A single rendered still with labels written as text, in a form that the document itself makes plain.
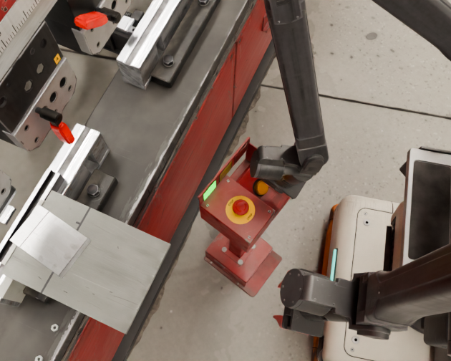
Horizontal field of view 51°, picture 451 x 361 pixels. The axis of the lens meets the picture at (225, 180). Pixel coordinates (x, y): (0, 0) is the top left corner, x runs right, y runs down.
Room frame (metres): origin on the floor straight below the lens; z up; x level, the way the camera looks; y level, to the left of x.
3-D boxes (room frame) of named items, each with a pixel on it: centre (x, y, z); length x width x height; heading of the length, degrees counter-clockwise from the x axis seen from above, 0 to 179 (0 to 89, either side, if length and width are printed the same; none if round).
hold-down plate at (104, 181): (0.23, 0.32, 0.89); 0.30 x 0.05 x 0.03; 158
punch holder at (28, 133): (0.37, 0.32, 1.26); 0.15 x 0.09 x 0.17; 158
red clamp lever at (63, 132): (0.33, 0.28, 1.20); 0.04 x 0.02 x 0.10; 68
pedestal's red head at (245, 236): (0.37, -0.06, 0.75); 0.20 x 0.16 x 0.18; 144
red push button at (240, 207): (0.33, -0.04, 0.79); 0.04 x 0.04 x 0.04
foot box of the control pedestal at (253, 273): (0.35, -0.08, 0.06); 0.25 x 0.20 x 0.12; 54
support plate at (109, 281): (0.16, 0.26, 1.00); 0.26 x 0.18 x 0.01; 68
